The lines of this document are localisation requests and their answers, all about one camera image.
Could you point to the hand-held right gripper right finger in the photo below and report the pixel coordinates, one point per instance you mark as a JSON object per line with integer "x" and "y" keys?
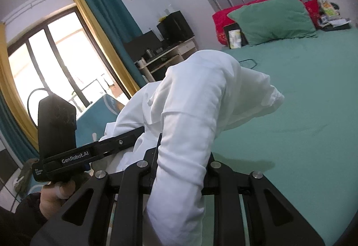
{"x": 215, "y": 177}

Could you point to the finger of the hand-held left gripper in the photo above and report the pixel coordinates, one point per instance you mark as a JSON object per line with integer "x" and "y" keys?
{"x": 120, "y": 142}

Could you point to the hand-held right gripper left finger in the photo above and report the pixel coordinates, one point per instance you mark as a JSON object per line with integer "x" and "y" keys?
{"x": 149, "y": 167}

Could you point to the white hooded jacket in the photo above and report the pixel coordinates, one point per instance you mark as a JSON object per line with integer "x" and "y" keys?
{"x": 190, "y": 100}

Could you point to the person's left forearm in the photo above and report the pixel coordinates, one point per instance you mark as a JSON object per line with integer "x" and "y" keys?
{"x": 19, "y": 223}

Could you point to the person's left hand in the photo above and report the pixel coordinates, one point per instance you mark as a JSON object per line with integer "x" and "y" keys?
{"x": 53, "y": 198}

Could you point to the teal printed board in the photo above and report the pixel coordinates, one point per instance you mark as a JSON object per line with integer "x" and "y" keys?
{"x": 95, "y": 123}

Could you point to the teal curtain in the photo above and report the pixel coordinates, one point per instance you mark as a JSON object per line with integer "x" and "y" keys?
{"x": 112, "y": 16}
{"x": 14, "y": 134}

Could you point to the yellow curtain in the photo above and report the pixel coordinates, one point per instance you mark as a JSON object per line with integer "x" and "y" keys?
{"x": 95, "y": 39}
{"x": 11, "y": 81}

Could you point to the white cup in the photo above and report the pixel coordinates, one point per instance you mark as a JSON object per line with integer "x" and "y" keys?
{"x": 141, "y": 63}

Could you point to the metal cup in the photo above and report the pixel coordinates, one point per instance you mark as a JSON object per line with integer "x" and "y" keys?
{"x": 149, "y": 54}

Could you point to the black monitor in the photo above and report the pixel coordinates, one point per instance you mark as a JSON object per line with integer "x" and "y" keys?
{"x": 139, "y": 44}

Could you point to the light wooden desk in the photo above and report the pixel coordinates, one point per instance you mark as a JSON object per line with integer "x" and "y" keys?
{"x": 184, "y": 46}

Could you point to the black computer tower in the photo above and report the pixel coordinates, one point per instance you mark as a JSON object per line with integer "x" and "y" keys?
{"x": 176, "y": 28}

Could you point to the white packet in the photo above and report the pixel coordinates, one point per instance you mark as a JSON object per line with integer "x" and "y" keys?
{"x": 235, "y": 39}

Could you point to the black tablet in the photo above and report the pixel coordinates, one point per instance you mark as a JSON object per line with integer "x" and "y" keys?
{"x": 226, "y": 36}

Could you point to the large red pillow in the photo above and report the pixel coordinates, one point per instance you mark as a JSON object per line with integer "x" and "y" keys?
{"x": 223, "y": 19}

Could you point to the green pillow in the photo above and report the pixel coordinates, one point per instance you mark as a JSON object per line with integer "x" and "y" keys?
{"x": 274, "y": 19}

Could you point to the small red pillow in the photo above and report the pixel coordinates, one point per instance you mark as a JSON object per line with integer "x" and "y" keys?
{"x": 311, "y": 9}

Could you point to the pile of books and papers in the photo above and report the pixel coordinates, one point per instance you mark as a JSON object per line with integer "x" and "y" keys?
{"x": 335, "y": 23}

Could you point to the green yellow packet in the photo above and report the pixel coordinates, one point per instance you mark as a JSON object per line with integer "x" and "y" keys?
{"x": 328, "y": 8}

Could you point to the window with black frame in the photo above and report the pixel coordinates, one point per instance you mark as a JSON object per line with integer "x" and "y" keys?
{"x": 56, "y": 61}

